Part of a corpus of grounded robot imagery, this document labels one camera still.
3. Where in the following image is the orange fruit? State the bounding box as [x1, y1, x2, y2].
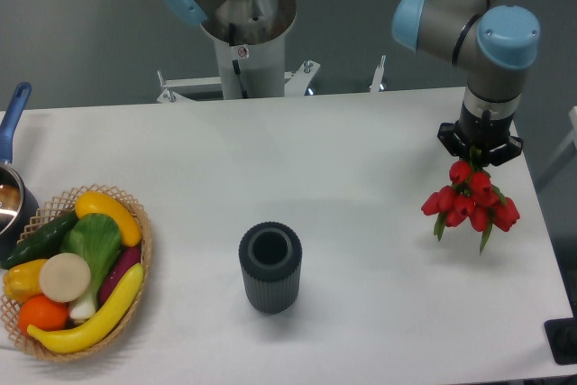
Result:
[18, 295, 69, 335]

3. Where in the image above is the dark grey ribbed vase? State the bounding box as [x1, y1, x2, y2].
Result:
[238, 222, 303, 314]

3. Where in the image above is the blue handled saucepan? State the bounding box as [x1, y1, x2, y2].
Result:
[1, 82, 38, 260]

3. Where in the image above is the green cucumber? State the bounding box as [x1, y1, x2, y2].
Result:
[1, 211, 78, 270]

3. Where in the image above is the green leafy cabbage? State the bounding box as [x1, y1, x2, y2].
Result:
[60, 214, 122, 324]

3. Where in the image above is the red tulip bouquet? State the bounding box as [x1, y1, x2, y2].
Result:
[420, 147, 520, 252]

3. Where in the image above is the beige round disc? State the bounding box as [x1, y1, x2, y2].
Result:
[39, 252, 91, 303]

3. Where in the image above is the white metal mounting frame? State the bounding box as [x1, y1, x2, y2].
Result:
[156, 54, 387, 104]

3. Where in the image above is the yellow bell pepper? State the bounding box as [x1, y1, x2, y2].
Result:
[3, 259, 48, 304]

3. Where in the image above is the purple eggplant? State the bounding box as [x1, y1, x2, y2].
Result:
[98, 246, 141, 307]

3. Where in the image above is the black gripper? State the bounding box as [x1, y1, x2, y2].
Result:
[437, 104, 524, 167]

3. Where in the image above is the black device at edge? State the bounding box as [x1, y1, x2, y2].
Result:
[544, 317, 577, 365]

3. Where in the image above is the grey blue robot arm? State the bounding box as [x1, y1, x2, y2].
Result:
[391, 0, 541, 167]

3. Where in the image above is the woven wicker basket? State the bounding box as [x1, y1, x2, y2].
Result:
[1, 184, 152, 362]

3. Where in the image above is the yellow banana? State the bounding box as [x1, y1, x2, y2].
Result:
[27, 263, 144, 354]

